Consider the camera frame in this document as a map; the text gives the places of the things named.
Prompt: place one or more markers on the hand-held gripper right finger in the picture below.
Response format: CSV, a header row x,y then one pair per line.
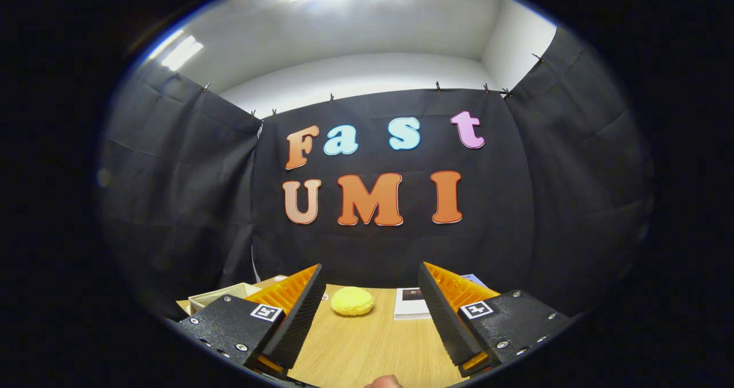
x,y
444,319

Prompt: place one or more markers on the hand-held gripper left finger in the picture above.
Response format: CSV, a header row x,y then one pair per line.
x,y
298,319

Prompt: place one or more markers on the brown fabric storage box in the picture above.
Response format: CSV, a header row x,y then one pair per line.
x,y
221,292

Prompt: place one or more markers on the white book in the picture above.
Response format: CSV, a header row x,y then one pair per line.
x,y
410,308

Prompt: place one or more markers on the blue book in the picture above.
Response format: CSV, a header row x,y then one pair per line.
x,y
473,279

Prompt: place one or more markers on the yellow plush ball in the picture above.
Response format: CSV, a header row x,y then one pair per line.
x,y
351,301

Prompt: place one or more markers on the black backdrop cloth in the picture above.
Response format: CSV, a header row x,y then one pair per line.
x,y
516,204

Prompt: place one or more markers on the ceiling tube light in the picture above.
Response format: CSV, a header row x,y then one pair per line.
x,y
182,53

